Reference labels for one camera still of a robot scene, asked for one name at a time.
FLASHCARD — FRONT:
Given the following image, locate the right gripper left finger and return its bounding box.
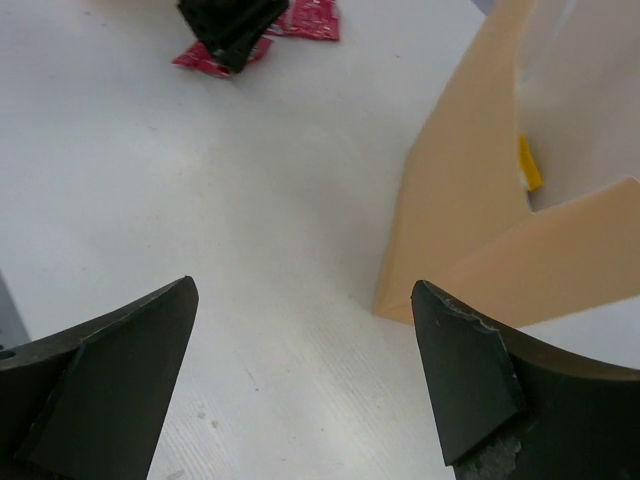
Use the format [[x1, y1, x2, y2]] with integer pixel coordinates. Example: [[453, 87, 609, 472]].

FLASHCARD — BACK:
[[1, 276, 199, 479]]

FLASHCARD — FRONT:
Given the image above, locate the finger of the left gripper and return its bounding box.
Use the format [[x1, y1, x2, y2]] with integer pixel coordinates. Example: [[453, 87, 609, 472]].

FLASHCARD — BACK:
[[177, 0, 289, 74]]

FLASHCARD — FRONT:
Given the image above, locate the brown paper bag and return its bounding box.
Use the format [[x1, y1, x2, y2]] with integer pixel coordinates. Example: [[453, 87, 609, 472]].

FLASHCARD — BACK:
[[373, 1, 639, 327]]

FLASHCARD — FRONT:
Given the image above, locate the pink candy packet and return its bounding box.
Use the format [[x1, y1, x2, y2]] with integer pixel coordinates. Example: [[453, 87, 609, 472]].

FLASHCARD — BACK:
[[172, 37, 274, 78], [266, 0, 340, 41]]

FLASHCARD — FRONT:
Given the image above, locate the yellow m&m's packet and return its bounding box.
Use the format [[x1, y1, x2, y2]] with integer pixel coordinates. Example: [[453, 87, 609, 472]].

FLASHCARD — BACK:
[[518, 135, 544, 193]]

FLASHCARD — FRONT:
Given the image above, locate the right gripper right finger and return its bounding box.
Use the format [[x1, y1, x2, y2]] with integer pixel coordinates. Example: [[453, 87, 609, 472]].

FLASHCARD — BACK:
[[411, 281, 639, 479]]

